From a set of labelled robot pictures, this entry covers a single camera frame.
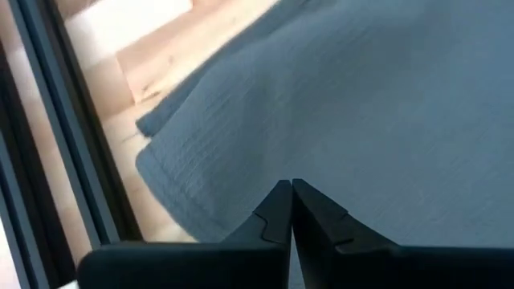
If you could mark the blue-grey waffle towel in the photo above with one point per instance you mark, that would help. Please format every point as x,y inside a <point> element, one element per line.
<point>341,100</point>

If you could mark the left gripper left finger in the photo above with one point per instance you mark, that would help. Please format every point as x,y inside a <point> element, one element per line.
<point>201,265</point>

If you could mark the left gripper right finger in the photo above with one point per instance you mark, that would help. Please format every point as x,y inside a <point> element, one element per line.
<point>401,269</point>

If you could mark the dark metal frame rail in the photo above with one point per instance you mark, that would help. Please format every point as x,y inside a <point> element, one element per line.
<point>82,132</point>

